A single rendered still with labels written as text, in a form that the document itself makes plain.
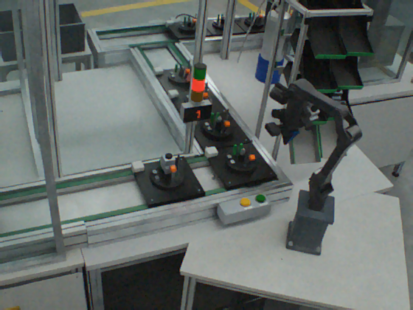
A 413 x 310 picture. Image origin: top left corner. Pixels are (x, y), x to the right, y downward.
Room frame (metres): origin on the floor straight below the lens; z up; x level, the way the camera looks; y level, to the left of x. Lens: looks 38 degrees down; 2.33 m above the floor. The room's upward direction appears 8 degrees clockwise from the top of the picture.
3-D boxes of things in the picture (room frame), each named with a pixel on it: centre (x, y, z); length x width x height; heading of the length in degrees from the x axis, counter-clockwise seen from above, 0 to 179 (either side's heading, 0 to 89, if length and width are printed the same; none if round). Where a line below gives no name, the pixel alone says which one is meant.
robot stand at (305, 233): (1.36, -0.44, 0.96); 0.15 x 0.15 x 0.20; 82
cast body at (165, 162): (1.50, 0.15, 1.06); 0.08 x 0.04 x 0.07; 29
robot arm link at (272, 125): (1.50, -0.29, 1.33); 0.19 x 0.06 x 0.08; 118
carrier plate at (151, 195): (1.49, 0.15, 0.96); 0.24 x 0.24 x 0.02; 28
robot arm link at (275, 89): (1.53, -0.26, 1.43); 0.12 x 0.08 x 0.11; 47
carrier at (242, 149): (1.66, -0.15, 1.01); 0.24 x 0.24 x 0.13; 28
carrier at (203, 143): (1.87, -0.03, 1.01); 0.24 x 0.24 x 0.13; 28
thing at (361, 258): (1.41, -0.45, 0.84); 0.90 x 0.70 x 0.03; 82
